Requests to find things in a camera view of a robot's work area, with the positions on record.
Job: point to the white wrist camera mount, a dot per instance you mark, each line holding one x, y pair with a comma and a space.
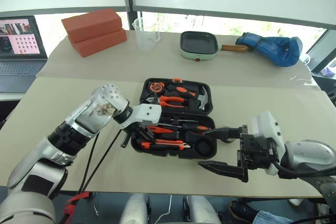
267, 127
147, 112

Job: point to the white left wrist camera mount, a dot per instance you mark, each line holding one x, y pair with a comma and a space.
147, 112

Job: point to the red foam brick block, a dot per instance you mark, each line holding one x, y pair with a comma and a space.
99, 44
92, 23

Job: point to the silver right robot leg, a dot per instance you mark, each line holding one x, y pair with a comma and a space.
200, 212

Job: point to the silver left robot leg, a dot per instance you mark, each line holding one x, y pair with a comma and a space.
135, 211

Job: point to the blue jeans leg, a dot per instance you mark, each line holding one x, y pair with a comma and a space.
273, 218

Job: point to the purple object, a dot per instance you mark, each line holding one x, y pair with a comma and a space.
328, 71

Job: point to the orange voltage tester pen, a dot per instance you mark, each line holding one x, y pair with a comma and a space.
162, 129

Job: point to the grey laptop computer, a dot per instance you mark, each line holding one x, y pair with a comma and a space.
21, 37

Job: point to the green electric frying pan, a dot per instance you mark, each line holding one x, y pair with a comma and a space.
198, 43

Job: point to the black tool case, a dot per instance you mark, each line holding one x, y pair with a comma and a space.
168, 153

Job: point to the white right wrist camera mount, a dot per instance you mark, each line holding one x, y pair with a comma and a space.
267, 127

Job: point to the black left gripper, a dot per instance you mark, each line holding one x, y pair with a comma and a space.
137, 128

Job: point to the blue boxing glove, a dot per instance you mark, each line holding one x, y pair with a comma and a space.
275, 51

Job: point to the black shoe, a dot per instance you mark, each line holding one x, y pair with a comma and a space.
242, 211

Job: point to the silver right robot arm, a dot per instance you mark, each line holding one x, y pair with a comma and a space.
309, 153

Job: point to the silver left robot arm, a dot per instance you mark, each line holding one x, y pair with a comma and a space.
92, 113

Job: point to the slanted dark window frame post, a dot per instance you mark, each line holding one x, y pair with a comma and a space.
321, 51

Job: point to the silver robot leg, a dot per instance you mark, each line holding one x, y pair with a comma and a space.
200, 212
135, 211

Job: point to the clear plastic measuring beaker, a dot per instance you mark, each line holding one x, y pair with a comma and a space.
145, 41

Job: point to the large orange black utility knife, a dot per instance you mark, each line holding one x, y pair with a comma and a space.
149, 144

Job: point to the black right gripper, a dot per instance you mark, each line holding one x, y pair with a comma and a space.
254, 150

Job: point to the orange black tape measure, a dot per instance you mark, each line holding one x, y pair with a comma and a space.
155, 86

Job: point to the white mug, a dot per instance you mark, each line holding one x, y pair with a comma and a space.
305, 58

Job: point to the white shoe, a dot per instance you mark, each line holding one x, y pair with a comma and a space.
295, 202

